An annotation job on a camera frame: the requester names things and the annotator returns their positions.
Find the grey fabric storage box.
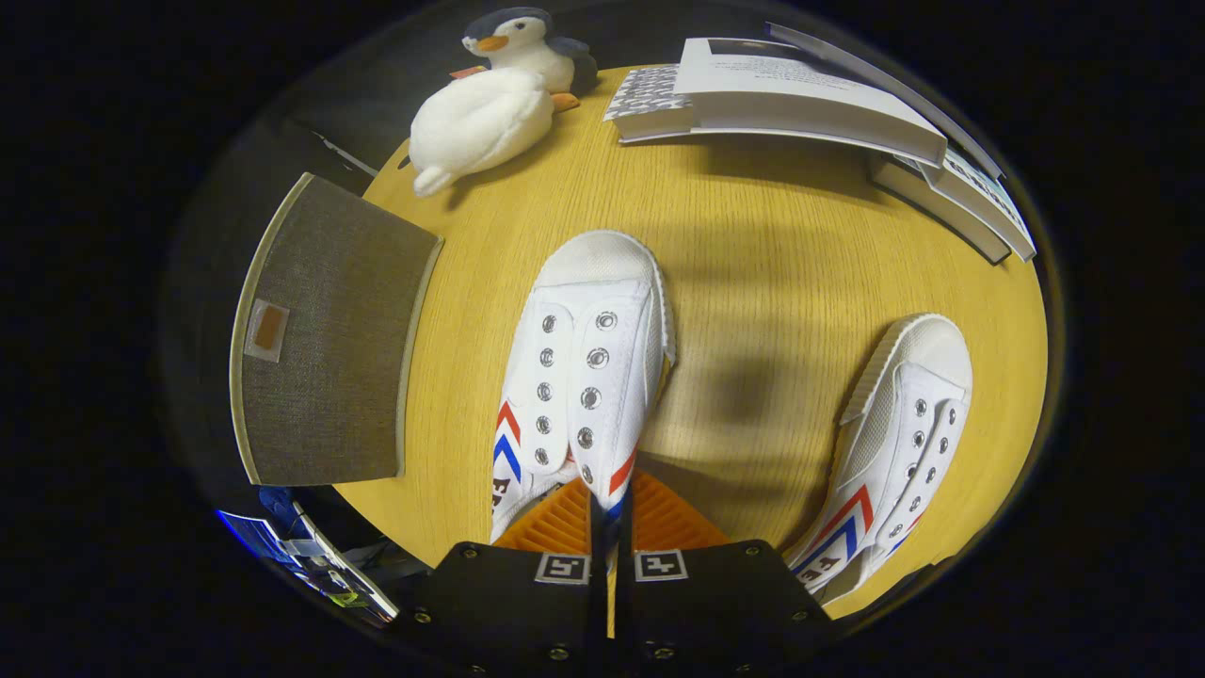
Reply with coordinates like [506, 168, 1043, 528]
[231, 172, 445, 487]

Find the white book with dark photo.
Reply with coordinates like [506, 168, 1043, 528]
[617, 38, 948, 169]

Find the blue glowing screen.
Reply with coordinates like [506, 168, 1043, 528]
[217, 508, 316, 577]

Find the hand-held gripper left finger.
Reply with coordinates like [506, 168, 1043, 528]
[391, 476, 608, 678]

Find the plain thick book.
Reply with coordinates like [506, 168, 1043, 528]
[868, 155, 1013, 265]

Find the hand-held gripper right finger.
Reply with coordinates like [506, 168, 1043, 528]
[617, 471, 834, 678]

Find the white penguin plush toy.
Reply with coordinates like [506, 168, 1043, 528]
[410, 8, 599, 199]

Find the white canvas shoe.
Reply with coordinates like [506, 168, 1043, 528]
[490, 230, 677, 545]
[786, 314, 973, 604]

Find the teal and white cover book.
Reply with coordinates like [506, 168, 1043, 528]
[918, 146, 1036, 263]

